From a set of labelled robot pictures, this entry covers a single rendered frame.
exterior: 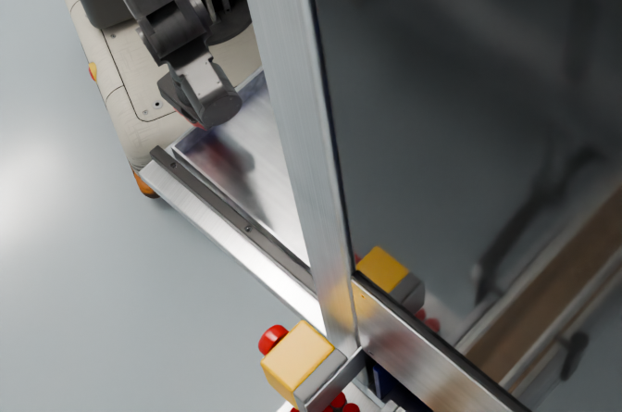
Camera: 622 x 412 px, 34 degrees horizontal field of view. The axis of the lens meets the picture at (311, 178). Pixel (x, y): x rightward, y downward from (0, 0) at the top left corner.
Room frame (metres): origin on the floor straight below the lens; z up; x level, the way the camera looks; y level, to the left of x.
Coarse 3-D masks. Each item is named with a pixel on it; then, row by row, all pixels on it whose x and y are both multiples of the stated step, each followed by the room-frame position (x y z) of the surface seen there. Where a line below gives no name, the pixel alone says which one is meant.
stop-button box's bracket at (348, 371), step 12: (360, 348) 0.41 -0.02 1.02; (348, 360) 0.40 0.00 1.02; (360, 360) 0.41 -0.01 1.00; (336, 372) 0.39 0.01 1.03; (348, 372) 0.40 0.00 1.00; (324, 384) 0.38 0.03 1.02; (336, 384) 0.39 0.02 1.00; (324, 396) 0.37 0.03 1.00; (336, 396) 0.38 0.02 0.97; (312, 408) 0.36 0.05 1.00; (324, 408) 0.37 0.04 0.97
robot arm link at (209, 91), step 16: (192, 0) 0.83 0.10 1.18; (208, 16) 0.82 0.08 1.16; (208, 32) 0.82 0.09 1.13; (192, 48) 0.80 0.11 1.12; (160, 64) 0.80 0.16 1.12; (176, 64) 0.79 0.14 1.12; (192, 64) 0.78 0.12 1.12; (208, 64) 0.77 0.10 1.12; (192, 80) 0.76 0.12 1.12; (208, 80) 0.75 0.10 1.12; (224, 80) 0.77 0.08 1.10; (192, 96) 0.75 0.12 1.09; (208, 96) 0.73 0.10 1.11; (224, 96) 0.74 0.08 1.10; (208, 112) 0.73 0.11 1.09; (224, 112) 0.74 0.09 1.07
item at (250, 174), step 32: (256, 96) 0.89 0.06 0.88; (192, 128) 0.83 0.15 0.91; (224, 128) 0.84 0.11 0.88; (256, 128) 0.83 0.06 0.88; (192, 160) 0.80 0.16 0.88; (224, 160) 0.79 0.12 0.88; (256, 160) 0.78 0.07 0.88; (224, 192) 0.72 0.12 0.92; (256, 192) 0.73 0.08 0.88; (288, 192) 0.72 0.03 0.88; (256, 224) 0.66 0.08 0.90; (288, 224) 0.67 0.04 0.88
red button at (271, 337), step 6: (270, 330) 0.46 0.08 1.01; (276, 330) 0.46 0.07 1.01; (282, 330) 0.46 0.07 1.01; (264, 336) 0.45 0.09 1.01; (270, 336) 0.45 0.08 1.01; (276, 336) 0.45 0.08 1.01; (282, 336) 0.45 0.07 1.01; (258, 342) 0.45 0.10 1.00; (264, 342) 0.45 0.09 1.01; (270, 342) 0.45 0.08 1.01; (276, 342) 0.45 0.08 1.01; (258, 348) 0.45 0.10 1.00; (264, 348) 0.44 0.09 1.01; (270, 348) 0.44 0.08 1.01; (264, 354) 0.44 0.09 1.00
